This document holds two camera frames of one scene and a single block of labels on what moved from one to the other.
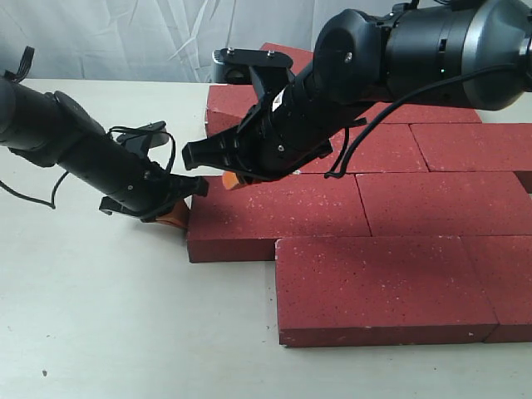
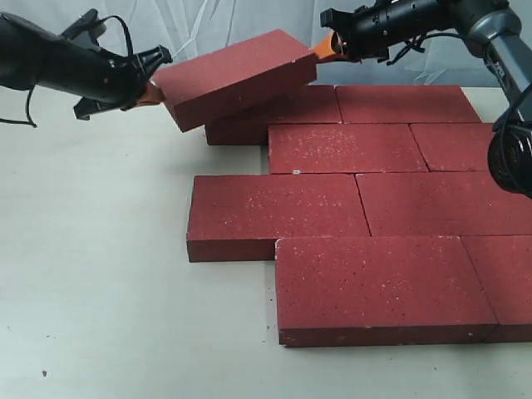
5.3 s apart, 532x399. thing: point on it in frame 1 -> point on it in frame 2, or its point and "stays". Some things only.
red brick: x=386 y=148 stays
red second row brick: x=476 y=204 stays
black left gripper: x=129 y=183 -> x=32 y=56
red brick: x=243 y=224 stays
